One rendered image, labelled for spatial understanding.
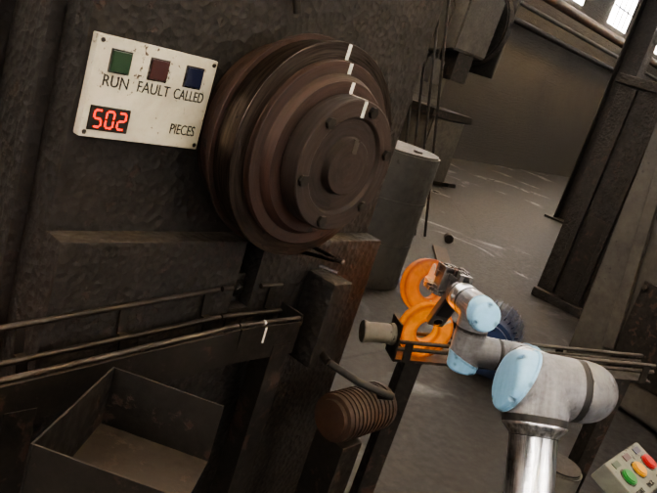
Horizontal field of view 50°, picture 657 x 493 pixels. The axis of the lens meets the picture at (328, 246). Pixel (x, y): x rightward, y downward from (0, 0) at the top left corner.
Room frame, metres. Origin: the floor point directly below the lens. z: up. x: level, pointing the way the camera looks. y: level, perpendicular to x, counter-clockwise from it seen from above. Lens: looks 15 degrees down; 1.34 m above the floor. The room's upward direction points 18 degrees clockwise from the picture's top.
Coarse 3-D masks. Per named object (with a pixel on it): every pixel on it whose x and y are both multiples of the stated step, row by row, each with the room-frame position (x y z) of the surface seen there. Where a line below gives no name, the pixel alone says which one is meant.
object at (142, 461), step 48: (96, 384) 1.01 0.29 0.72; (144, 384) 1.07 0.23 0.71; (48, 432) 0.86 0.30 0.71; (96, 432) 1.05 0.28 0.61; (144, 432) 1.07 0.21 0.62; (192, 432) 1.07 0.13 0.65; (48, 480) 0.82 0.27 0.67; (96, 480) 0.81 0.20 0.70; (144, 480) 0.98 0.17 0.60; (192, 480) 1.01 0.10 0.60
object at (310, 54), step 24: (288, 48) 1.42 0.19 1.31; (312, 48) 1.40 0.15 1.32; (336, 48) 1.46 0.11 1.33; (360, 48) 1.51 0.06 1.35; (264, 72) 1.36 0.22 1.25; (288, 72) 1.37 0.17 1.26; (240, 96) 1.35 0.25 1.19; (264, 96) 1.34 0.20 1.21; (384, 96) 1.61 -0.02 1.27; (240, 120) 1.31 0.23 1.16; (216, 144) 1.35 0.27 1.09; (240, 144) 1.31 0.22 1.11; (216, 168) 1.35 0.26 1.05; (240, 168) 1.33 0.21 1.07; (216, 192) 1.38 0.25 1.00; (240, 192) 1.34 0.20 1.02; (240, 216) 1.35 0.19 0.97; (264, 240) 1.42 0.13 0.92
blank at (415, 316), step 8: (416, 304) 1.78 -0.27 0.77; (424, 304) 1.78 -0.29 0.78; (432, 304) 1.78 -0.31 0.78; (408, 312) 1.77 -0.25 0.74; (416, 312) 1.76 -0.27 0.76; (424, 312) 1.77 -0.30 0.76; (408, 320) 1.75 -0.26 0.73; (416, 320) 1.76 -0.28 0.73; (424, 320) 1.77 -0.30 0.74; (448, 320) 1.80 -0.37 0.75; (408, 328) 1.75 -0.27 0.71; (416, 328) 1.76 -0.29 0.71; (440, 328) 1.79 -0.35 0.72; (448, 328) 1.80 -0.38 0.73; (408, 336) 1.76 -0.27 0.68; (432, 336) 1.80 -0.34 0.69; (440, 336) 1.79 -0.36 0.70; (448, 336) 1.80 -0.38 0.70; (416, 352) 1.77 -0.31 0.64
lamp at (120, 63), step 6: (114, 54) 1.22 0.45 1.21; (120, 54) 1.23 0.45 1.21; (126, 54) 1.24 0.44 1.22; (114, 60) 1.23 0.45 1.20; (120, 60) 1.23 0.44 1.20; (126, 60) 1.24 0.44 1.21; (114, 66) 1.23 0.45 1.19; (120, 66) 1.24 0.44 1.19; (126, 66) 1.24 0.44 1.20; (120, 72) 1.24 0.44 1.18; (126, 72) 1.25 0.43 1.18
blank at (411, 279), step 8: (416, 264) 1.85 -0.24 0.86; (424, 264) 1.86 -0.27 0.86; (432, 264) 1.87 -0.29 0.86; (408, 272) 1.84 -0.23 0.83; (416, 272) 1.84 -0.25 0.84; (424, 272) 1.86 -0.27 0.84; (408, 280) 1.83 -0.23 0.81; (416, 280) 1.84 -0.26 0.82; (400, 288) 1.84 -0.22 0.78; (408, 288) 1.82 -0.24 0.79; (416, 288) 1.84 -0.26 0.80; (408, 296) 1.82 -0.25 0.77; (416, 296) 1.83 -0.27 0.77; (432, 296) 1.86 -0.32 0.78; (440, 296) 1.86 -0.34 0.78; (408, 304) 1.83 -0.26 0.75
